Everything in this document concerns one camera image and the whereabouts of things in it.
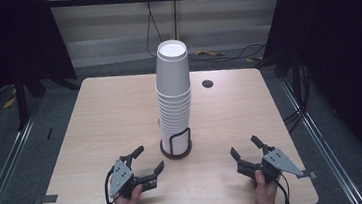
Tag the stack of white paper cups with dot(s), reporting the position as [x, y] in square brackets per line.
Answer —
[175, 116]

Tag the small yellow tape piece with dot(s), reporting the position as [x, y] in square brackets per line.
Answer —
[252, 60]

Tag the short black tape strip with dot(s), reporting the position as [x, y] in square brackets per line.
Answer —
[49, 133]

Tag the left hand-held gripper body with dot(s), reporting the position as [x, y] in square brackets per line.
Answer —
[121, 178]

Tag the round black table grommet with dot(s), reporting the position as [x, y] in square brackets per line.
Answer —
[207, 83]

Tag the grey tape strip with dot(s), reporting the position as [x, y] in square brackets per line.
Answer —
[307, 174]
[48, 198]

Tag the person's right hand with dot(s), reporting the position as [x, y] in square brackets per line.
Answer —
[265, 194]

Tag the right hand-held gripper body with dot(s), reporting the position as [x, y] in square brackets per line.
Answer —
[272, 163]

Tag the yellow tape scrap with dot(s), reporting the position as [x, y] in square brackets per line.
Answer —
[10, 102]

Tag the dark curtain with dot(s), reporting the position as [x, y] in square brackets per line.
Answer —
[341, 49]
[2, 39]

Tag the black metal stand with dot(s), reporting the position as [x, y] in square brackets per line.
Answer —
[21, 104]

